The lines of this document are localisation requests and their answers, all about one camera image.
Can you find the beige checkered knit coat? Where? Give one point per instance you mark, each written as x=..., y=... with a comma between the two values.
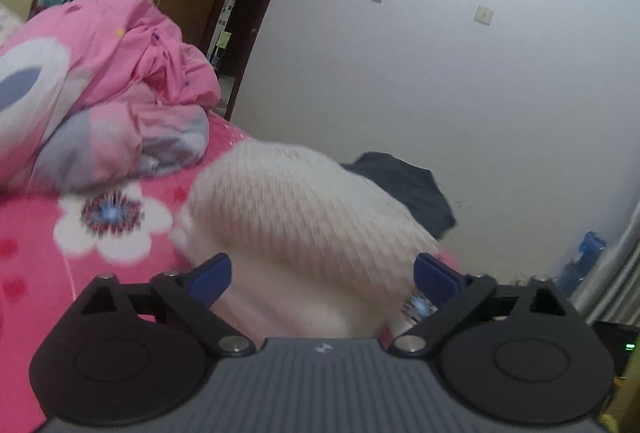
x=316, y=251

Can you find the white wall switch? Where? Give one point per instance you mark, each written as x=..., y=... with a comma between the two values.
x=483, y=16

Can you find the pink floral bed sheet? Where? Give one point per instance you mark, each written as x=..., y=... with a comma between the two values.
x=52, y=246

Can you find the pink rabbit quilt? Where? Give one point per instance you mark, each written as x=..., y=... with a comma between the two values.
x=97, y=91

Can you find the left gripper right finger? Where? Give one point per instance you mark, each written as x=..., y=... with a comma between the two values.
x=457, y=298

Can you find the dark folded garment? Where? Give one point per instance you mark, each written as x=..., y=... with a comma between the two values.
x=412, y=186

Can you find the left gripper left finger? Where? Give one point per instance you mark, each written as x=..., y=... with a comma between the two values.
x=189, y=298

